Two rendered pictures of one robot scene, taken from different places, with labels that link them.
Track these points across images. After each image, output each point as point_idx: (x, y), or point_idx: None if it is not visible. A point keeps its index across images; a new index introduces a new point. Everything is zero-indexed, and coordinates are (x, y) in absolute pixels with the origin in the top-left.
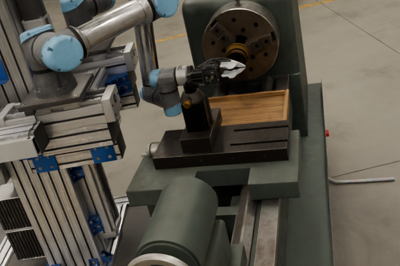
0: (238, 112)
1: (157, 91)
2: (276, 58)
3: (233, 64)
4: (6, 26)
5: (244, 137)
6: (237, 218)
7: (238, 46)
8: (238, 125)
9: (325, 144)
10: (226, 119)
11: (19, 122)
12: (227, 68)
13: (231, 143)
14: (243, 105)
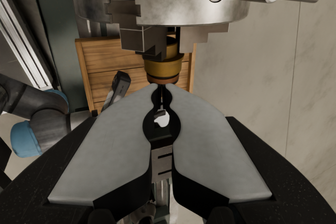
0: (139, 76)
1: (18, 113)
2: None
3: (167, 116)
4: None
5: (168, 163)
6: (156, 184)
7: (174, 69)
8: (161, 149)
9: None
10: (127, 90)
11: None
12: (160, 126)
13: (159, 172)
14: (141, 56)
